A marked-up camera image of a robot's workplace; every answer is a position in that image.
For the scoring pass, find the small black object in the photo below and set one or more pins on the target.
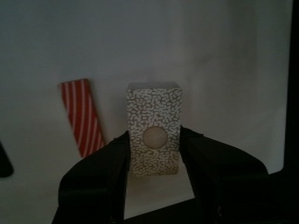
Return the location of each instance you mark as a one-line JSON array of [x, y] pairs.
[[5, 163]]

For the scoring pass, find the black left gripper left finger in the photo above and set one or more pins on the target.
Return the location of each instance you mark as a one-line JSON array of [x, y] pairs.
[[98, 180]]

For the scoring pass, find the white cutting board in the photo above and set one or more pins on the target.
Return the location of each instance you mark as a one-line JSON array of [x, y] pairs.
[[155, 43]]

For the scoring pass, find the speckled white rice block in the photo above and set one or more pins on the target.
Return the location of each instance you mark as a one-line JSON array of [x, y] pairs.
[[154, 116]]

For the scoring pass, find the red white striped flat strip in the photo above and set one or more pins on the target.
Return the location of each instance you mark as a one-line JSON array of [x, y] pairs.
[[83, 116]]

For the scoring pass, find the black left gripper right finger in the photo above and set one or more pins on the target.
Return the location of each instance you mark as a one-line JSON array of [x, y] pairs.
[[226, 180]]

